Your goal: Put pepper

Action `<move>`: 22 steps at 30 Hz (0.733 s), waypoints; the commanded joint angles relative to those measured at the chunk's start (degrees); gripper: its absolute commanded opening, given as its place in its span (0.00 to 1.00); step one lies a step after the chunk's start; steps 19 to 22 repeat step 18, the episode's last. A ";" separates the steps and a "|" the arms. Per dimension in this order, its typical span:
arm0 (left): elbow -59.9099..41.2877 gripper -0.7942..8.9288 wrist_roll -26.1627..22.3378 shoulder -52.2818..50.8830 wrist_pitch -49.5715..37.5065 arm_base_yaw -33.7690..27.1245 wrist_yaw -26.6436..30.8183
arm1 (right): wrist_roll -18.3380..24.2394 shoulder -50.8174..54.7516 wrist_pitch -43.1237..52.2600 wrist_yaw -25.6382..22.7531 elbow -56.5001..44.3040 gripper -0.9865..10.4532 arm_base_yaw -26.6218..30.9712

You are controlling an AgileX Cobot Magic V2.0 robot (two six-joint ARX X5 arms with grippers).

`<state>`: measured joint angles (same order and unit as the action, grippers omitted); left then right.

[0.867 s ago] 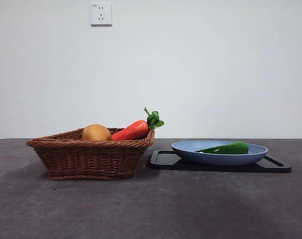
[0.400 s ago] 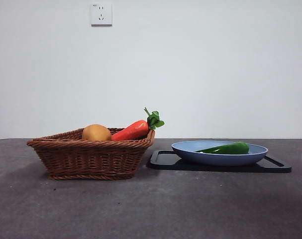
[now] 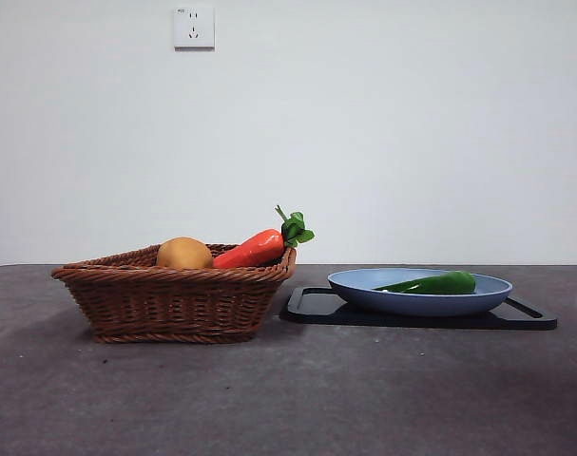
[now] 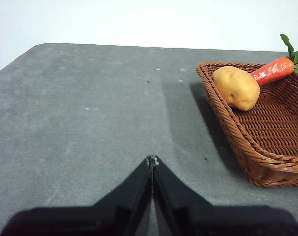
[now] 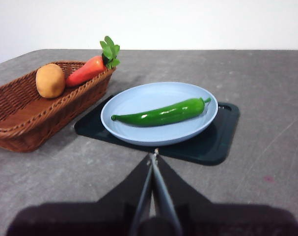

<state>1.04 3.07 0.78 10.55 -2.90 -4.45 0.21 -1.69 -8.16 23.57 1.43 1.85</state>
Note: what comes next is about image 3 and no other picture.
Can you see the blue round plate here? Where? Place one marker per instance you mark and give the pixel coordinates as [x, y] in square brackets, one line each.
[421, 304]

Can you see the green chili pepper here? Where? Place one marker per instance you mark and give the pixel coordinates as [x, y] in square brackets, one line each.
[440, 283]

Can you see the orange carrot with green leaves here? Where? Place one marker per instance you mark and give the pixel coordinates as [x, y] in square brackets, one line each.
[255, 247]

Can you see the black rectangular tray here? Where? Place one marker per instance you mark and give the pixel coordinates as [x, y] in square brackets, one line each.
[307, 313]

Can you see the yellow-brown round potato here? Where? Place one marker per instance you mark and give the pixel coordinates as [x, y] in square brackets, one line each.
[183, 252]

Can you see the brown wicker basket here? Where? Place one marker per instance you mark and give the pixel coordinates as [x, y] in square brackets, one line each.
[174, 304]

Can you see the white wall power socket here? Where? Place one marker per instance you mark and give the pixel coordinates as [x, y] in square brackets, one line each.
[194, 26]

